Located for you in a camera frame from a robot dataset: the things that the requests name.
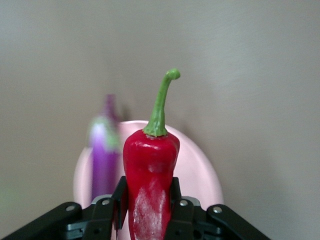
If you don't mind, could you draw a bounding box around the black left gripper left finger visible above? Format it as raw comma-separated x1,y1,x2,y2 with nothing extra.
0,176,130,240

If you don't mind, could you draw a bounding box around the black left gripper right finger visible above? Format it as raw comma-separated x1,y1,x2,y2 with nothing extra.
164,176,272,240

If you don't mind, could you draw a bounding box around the long purple eggplant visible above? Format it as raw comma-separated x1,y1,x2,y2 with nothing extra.
87,93,122,202

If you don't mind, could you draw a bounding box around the red chili pepper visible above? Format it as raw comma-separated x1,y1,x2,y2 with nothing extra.
122,68,181,240

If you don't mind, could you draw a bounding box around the pink round plate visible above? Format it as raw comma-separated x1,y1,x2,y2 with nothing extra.
72,120,225,240

